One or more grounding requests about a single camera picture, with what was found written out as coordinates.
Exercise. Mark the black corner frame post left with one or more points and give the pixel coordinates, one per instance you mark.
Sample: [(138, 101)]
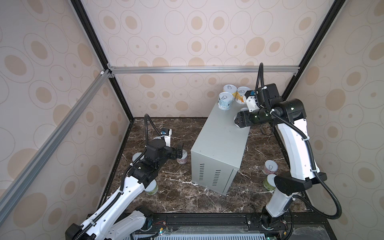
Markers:
[(98, 49)]

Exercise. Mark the orange fruit label can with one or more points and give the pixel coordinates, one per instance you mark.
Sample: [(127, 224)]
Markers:
[(135, 156)]

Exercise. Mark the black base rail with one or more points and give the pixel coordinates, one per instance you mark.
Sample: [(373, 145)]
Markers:
[(233, 226)]

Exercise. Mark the green label can right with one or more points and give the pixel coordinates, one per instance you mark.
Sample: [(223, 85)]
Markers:
[(269, 182)]

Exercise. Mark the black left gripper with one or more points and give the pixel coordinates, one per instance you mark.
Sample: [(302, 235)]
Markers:
[(175, 154)]

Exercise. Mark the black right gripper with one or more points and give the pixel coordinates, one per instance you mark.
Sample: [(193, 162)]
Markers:
[(243, 120)]

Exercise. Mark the green label can left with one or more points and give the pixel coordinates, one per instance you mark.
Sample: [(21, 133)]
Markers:
[(152, 188)]

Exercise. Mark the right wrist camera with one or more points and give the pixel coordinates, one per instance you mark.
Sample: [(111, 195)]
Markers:
[(251, 101)]

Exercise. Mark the teal label can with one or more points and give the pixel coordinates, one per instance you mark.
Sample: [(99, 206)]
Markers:
[(242, 110)]

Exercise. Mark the grey metal cabinet box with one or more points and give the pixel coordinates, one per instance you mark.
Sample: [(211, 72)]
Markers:
[(217, 153)]

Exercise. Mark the silver aluminium crossbar back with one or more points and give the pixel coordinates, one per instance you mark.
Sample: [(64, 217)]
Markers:
[(184, 70)]

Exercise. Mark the light blue label can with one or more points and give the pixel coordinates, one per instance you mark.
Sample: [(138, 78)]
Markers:
[(225, 101)]

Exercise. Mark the silver aluminium rail left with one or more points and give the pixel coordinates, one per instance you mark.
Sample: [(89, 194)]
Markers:
[(20, 185)]

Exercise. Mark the pink flower label can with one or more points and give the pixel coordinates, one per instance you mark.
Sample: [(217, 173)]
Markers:
[(269, 167)]

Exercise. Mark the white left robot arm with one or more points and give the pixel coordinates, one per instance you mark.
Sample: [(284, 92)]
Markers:
[(139, 177)]

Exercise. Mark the yellow orange label can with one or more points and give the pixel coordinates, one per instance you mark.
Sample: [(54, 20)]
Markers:
[(240, 95)]

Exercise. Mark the black corner frame post right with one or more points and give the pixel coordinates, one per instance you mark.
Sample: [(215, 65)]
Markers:
[(324, 28)]

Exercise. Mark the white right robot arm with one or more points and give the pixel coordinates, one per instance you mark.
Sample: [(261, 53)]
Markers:
[(265, 105)]

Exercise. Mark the green label can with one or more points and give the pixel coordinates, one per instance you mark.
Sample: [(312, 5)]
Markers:
[(152, 188), (269, 182)]

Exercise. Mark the black corner frame post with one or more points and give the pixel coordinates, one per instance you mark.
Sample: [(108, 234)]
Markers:
[(324, 28), (98, 49)]

